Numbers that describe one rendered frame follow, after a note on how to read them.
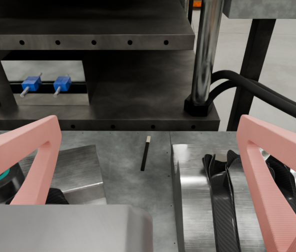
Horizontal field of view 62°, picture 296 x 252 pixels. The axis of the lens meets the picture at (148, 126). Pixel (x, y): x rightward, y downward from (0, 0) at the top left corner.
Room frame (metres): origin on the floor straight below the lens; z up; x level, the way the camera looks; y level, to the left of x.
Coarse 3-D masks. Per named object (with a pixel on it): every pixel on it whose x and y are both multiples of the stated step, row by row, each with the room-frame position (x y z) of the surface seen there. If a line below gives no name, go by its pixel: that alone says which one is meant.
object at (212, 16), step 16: (208, 0) 0.72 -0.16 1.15; (208, 16) 0.72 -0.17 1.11; (208, 32) 0.72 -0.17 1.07; (208, 48) 0.72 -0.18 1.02; (208, 64) 0.72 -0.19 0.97; (192, 80) 0.74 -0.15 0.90; (208, 80) 0.72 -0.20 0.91; (192, 96) 0.73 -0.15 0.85; (192, 112) 0.70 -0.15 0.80; (208, 112) 0.72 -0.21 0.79
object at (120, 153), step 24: (72, 144) 0.54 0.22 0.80; (96, 144) 0.54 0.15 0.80; (120, 144) 0.54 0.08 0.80; (144, 144) 0.54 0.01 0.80; (168, 144) 0.54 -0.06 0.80; (120, 168) 0.45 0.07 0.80; (144, 168) 0.45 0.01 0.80; (168, 168) 0.45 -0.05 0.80; (120, 192) 0.37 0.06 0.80; (144, 192) 0.37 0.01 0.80; (168, 192) 0.37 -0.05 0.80; (168, 216) 0.31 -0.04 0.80; (168, 240) 0.26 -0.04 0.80
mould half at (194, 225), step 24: (192, 144) 0.47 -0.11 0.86; (216, 144) 0.47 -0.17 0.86; (192, 168) 0.32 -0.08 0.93; (240, 168) 0.32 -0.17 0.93; (192, 192) 0.27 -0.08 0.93; (240, 192) 0.27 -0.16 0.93; (192, 216) 0.24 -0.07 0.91; (240, 216) 0.24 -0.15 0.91; (192, 240) 0.21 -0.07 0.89; (240, 240) 0.21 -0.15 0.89
